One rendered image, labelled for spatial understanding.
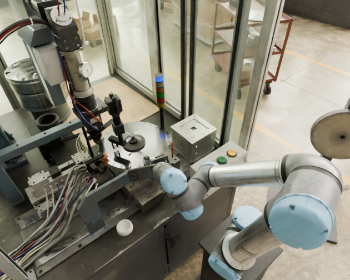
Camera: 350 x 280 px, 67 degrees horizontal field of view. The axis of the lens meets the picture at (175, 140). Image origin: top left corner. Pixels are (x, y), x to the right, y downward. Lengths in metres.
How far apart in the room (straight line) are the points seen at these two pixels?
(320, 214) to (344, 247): 1.72
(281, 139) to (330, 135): 1.16
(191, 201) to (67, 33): 0.64
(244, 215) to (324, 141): 0.91
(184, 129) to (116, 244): 0.66
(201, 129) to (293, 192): 0.89
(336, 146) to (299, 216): 1.24
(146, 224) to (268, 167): 0.67
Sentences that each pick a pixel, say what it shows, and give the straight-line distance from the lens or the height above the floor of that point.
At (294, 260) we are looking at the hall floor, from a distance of 2.12.
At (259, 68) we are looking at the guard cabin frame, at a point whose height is 1.32.
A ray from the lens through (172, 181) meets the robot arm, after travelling 0.81.
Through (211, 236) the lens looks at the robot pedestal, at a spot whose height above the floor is 0.75.
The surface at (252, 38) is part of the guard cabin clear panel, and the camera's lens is 1.15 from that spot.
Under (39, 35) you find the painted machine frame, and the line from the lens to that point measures 1.01.
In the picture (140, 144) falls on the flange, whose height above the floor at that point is 0.96.
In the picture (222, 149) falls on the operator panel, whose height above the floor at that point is 0.90.
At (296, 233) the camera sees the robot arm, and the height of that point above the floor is 1.31.
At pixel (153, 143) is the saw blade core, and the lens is 1.28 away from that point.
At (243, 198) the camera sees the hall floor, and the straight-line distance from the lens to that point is 2.28.
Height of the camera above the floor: 1.83
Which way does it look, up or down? 43 degrees down
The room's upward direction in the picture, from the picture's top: 2 degrees counter-clockwise
